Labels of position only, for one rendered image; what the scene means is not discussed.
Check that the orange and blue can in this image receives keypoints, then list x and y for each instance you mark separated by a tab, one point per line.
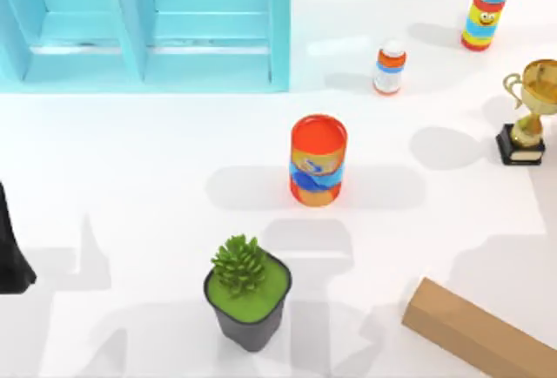
317	164

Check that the green plant in black pot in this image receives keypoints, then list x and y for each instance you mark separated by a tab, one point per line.
248	304

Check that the white bottle with orange cap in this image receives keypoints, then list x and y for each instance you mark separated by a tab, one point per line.
388	71

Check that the light blue rack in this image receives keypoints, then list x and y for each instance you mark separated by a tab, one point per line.
130	25

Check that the brown cardboard box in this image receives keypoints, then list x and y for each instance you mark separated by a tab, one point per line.
470	330

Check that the stack of coloured rings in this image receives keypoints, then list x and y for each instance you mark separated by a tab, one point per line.
484	16

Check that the gold trophy on black base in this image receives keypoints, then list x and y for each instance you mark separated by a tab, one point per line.
528	108

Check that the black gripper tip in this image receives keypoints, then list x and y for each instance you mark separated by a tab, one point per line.
11	251

